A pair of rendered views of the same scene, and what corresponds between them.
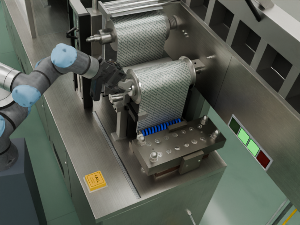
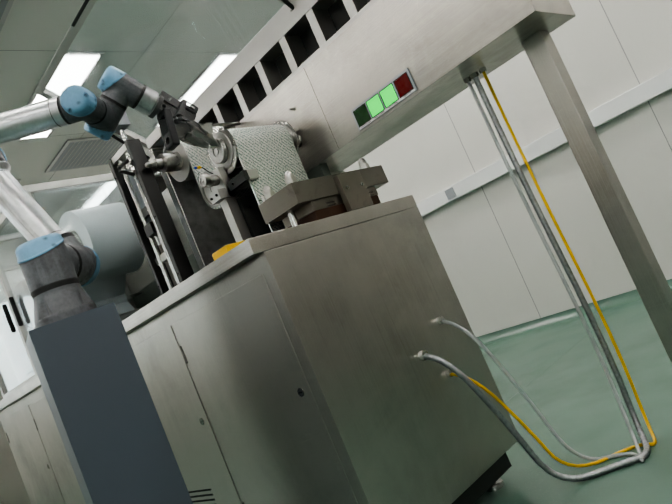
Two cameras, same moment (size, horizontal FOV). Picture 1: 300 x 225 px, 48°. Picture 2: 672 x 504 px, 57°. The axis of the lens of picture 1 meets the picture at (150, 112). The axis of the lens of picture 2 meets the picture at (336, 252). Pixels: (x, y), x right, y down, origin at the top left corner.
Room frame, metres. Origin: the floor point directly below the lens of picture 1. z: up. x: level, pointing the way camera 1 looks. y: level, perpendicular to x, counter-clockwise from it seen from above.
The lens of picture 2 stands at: (-0.84, 0.27, 0.67)
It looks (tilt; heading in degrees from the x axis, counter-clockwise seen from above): 5 degrees up; 348
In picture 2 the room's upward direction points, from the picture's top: 23 degrees counter-clockwise
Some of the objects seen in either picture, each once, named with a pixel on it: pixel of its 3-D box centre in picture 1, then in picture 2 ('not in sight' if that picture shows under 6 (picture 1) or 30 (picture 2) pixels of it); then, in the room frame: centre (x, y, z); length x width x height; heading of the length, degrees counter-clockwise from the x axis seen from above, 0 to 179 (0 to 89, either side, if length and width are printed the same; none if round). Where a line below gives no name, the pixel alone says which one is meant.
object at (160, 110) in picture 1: (161, 111); (278, 178); (1.04, -0.05, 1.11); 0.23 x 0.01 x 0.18; 123
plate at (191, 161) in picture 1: (191, 162); (354, 190); (0.89, -0.22, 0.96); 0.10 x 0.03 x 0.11; 123
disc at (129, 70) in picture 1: (133, 86); (221, 151); (1.02, 0.08, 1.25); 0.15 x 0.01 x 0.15; 33
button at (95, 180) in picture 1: (95, 180); (230, 251); (0.76, 0.19, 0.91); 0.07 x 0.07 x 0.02; 33
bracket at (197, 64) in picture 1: (196, 64); not in sight; (1.19, -0.17, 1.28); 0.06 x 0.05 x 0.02; 123
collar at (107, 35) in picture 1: (106, 36); (169, 162); (1.22, 0.24, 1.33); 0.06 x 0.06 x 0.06; 33
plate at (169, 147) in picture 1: (179, 143); (326, 193); (0.96, -0.15, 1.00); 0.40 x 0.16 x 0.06; 123
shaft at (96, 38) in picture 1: (93, 39); (153, 164); (1.19, 0.29, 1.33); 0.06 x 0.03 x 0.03; 123
